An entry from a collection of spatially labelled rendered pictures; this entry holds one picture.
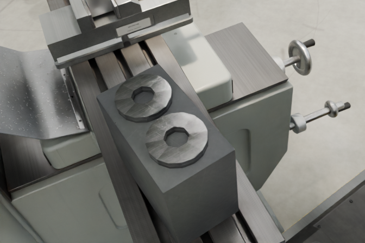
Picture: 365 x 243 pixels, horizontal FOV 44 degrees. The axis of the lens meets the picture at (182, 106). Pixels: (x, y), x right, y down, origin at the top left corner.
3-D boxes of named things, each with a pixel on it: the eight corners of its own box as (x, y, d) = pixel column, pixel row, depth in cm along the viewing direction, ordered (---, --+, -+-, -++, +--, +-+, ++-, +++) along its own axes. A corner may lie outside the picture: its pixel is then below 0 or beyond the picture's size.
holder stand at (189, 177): (174, 128, 90) (157, 56, 75) (240, 211, 77) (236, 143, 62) (120, 159, 87) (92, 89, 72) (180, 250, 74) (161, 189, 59)
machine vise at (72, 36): (173, -10, 120) (167, -47, 112) (194, 21, 111) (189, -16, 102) (45, 33, 115) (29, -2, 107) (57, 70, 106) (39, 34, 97)
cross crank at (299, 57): (300, 55, 149) (303, 27, 140) (320, 77, 142) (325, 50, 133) (257, 72, 147) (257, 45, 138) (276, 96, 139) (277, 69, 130)
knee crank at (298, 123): (343, 100, 146) (345, 88, 142) (354, 113, 143) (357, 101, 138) (283, 126, 143) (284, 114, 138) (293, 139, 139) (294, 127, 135)
